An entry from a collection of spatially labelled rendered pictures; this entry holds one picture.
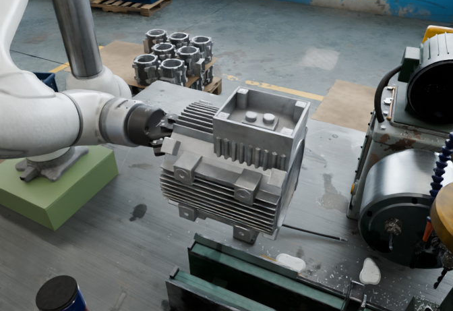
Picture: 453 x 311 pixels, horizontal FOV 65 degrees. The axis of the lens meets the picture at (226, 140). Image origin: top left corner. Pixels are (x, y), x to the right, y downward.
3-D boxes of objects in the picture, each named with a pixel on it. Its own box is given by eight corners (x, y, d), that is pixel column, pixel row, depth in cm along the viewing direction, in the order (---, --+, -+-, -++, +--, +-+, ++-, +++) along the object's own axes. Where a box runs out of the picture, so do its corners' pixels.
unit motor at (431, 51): (437, 140, 130) (488, 25, 104) (440, 200, 106) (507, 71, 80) (364, 124, 138) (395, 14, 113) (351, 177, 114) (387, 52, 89)
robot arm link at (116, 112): (124, 89, 69) (149, 92, 67) (136, 128, 75) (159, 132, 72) (92, 112, 63) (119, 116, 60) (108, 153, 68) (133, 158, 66)
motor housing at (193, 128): (298, 185, 72) (313, 106, 60) (269, 262, 58) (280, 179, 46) (209, 158, 78) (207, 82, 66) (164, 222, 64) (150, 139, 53)
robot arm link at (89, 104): (132, 144, 74) (84, 154, 63) (77, 133, 81) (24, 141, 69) (134, 92, 72) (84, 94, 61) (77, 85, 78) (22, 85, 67)
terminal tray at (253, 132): (304, 137, 59) (311, 100, 55) (286, 178, 52) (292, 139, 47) (238, 121, 63) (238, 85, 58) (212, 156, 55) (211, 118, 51)
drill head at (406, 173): (445, 195, 111) (480, 131, 96) (453, 297, 85) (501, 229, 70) (363, 174, 119) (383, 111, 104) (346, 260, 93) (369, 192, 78)
